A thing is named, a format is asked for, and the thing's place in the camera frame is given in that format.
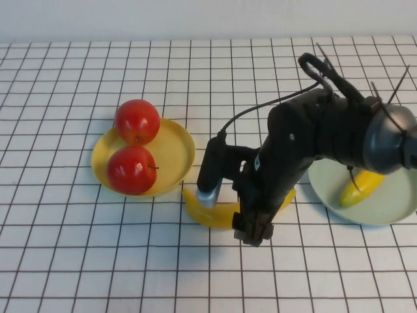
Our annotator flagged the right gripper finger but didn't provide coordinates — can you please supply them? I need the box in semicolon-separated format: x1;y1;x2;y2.
242;208;274;248
231;181;245;231

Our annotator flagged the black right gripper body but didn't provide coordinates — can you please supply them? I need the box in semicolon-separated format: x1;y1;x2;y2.
233;148;299;229

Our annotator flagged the yellow plastic banana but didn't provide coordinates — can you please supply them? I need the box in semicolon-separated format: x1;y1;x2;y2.
339;170;386;208
181;187;298;230

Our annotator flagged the red plastic apple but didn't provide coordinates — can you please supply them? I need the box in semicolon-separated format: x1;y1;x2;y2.
114;99;161;147
106;145;160;196

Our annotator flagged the yellow round plate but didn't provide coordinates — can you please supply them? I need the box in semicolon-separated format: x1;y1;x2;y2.
90;116;197;200

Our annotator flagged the light blue round plate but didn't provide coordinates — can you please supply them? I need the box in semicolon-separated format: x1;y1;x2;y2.
308;159;417;226

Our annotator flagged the black zip tie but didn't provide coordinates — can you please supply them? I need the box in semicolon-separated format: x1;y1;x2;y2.
387;65;410;104
315;42;338;74
347;165;361;192

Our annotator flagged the white grid tablecloth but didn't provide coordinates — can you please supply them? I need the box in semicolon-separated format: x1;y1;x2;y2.
0;36;417;313

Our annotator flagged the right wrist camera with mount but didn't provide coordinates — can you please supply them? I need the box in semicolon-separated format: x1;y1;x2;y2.
196;132;260;209

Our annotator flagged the long black camera cable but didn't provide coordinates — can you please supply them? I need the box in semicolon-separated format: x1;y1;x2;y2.
217;81;326;138

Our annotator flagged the black cable loop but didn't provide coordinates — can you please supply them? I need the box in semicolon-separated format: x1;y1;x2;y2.
298;52;369;108

